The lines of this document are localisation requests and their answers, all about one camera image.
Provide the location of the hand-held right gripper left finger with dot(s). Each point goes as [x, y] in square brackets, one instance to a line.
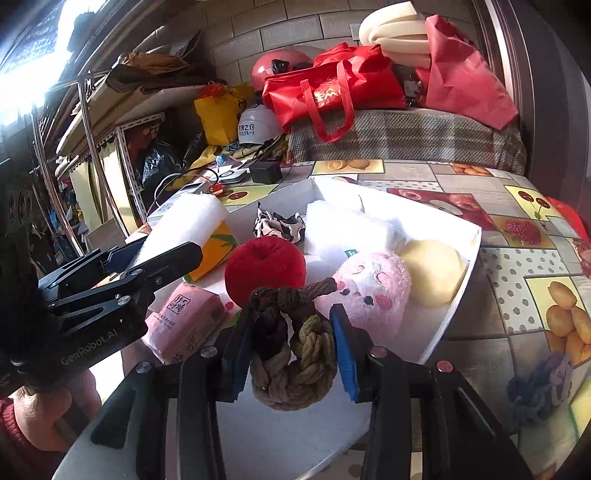
[238, 360]

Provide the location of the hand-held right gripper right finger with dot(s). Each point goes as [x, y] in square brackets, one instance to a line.
[344, 355]

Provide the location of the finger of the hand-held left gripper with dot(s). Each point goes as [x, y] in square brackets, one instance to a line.
[175, 261]
[122, 256]

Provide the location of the white foam roll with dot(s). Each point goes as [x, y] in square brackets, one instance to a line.
[184, 221]

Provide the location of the pink plush toy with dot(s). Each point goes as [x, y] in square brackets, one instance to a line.
[369, 286]

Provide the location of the red plush apple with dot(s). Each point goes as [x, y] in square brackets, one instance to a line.
[263, 267]

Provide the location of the cow print scrunchie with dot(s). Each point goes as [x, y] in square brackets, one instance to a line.
[277, 226]

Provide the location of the cream round cushion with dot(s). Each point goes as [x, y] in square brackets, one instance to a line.
[431, 272]

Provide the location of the person's left forearm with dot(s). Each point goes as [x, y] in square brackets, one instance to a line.
[14, 447]

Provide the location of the person's left hand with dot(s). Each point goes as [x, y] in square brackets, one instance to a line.
[46, 415]

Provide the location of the pink tissue pack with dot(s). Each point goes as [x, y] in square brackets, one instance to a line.
[184, 323]

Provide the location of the white power bank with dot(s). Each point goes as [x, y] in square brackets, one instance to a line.
[178, 196]

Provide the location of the yellow curtain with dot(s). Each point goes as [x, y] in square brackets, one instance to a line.
[83, 184]

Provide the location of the white stained board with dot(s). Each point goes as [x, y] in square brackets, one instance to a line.
[286, 438]

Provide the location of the black plastic bag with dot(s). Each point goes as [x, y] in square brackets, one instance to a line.
[159, 161]

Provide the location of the white flat device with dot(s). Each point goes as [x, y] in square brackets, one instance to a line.
[233, 175]

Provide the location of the yellow cloth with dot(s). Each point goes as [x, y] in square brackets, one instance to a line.
[205, 157]

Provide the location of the chrome metal pole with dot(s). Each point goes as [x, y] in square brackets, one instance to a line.
[87, 152]

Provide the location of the black charger block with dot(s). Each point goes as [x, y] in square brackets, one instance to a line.
[265, 173]

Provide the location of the white metal shelf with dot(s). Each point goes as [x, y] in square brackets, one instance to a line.
[138, 122]

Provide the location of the yellow shopping bag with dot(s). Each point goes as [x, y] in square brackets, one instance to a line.
[219, 115]

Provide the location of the white helmet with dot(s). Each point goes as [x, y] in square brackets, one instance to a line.
[258, 124]

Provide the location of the fruit print tablecloth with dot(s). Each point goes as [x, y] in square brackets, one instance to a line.
[508, 286]

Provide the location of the blue grey knitted item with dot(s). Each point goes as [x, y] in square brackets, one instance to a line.
[535, 392]

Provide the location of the pink helmet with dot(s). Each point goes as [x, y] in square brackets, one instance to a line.
[272, 69]

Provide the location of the plaid cloth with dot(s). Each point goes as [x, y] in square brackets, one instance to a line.
[415, 134]

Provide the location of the red tote bag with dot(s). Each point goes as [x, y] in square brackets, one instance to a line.
[351, 87]

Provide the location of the red plastic bag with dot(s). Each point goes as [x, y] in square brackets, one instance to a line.
[565, 210]

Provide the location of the red nonwoven bag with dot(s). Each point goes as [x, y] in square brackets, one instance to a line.
[461, 78]

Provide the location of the cream foam roll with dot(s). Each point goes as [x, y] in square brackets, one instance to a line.
[392, 32]

